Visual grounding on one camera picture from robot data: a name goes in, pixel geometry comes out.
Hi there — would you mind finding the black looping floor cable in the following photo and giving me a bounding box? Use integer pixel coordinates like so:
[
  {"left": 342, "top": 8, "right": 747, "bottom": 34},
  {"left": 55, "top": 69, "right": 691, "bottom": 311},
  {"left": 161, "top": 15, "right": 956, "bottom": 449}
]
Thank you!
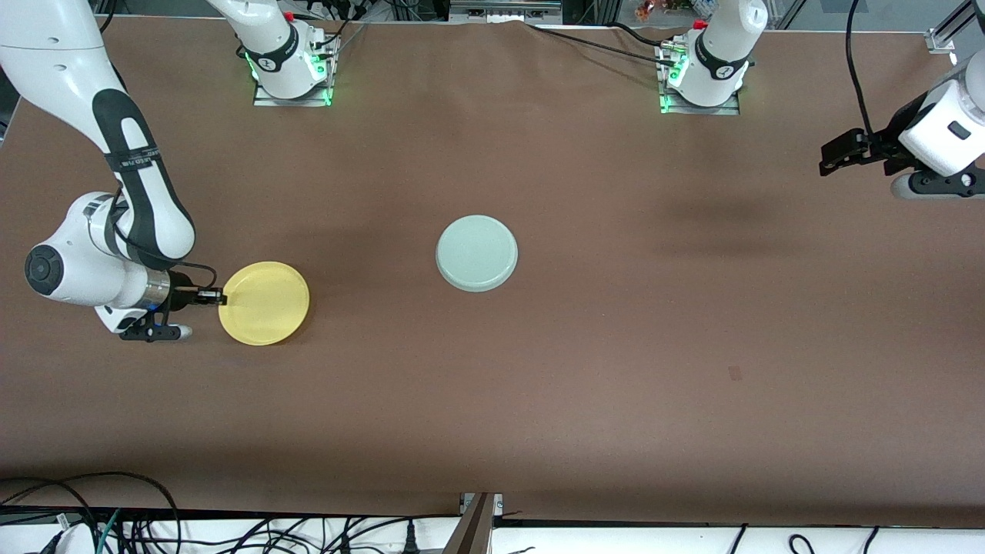
[{"left": 0, "top": 472, "right": 182, "bottom": 554}]

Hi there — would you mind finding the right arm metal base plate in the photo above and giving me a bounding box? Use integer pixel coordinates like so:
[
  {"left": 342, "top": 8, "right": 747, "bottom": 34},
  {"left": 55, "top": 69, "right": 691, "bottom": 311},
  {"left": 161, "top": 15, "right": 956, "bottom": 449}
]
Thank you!
[{"left": 252, "top": 35, "right": 341, "bottom": 107}]

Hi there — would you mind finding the brown table cover sheet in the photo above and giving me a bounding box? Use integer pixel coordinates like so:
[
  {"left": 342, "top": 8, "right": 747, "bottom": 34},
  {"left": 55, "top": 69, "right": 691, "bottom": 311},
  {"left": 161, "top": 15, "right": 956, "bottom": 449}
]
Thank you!
[{"left": 0, "top": 15, "right": 985, "bottom": 518}]

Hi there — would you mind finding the green cable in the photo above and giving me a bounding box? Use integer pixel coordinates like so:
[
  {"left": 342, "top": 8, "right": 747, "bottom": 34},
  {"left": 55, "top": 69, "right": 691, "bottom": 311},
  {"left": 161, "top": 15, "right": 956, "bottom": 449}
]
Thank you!
[{"left": 96, "top": 508, "right": 122, "bottom": 554}]

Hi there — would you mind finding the long black base cable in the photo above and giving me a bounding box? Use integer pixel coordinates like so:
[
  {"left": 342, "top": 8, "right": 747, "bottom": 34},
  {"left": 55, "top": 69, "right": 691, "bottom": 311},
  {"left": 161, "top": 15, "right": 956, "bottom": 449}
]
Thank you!
[{"left": 527, "top": 22, "right": 678, "bottom": 68}]

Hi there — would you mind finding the pale green plate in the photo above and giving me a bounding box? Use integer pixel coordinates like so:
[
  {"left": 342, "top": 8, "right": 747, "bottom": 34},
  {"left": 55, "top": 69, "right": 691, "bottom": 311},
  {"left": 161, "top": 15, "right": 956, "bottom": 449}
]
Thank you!
[{"left": 436, "top": 215, "right": 519, "bottom": 293}]

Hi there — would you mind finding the aluminium frame corner profile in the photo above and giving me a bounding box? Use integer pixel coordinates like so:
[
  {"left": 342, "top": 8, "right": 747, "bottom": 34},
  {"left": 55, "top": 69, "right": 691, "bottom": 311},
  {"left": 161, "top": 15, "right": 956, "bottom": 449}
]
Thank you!
[{"left": 927, "top": 0, "right": 985, "bottom": 55}]

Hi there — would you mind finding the aluminium profile beam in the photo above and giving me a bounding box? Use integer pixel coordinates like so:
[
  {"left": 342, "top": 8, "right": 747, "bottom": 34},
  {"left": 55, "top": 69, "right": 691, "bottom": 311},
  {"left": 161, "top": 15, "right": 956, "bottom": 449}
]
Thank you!
[{"left": 442, "top": 492, "right": 497, "bottom": 554}]

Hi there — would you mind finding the yellow plate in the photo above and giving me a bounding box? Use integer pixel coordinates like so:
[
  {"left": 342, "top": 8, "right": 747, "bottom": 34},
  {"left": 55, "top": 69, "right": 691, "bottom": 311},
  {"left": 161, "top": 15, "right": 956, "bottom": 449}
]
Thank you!
[{"left": 218, "top": 262, "right": 311, "bottom": 346}]

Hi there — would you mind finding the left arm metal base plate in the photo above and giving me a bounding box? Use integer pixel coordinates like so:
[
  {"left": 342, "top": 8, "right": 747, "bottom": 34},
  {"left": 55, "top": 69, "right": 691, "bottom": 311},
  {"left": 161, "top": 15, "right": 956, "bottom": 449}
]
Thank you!
[{"left": 656, "top": 38, "right": 741, "bottom": 116}]

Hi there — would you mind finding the white side table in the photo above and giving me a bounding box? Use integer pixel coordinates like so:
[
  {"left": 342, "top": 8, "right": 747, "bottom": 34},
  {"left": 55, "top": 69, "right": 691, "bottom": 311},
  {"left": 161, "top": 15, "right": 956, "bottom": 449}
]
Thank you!
[{"left": 0, "top": 514, "right": 985, "bottom": 554}]

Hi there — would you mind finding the grey metal rail bracket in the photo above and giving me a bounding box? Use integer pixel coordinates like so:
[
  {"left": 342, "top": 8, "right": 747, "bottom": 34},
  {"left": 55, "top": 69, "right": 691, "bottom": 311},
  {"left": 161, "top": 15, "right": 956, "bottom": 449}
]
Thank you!
[{"left": 449, "top": 0, "right": 563, "bottom": 24}]

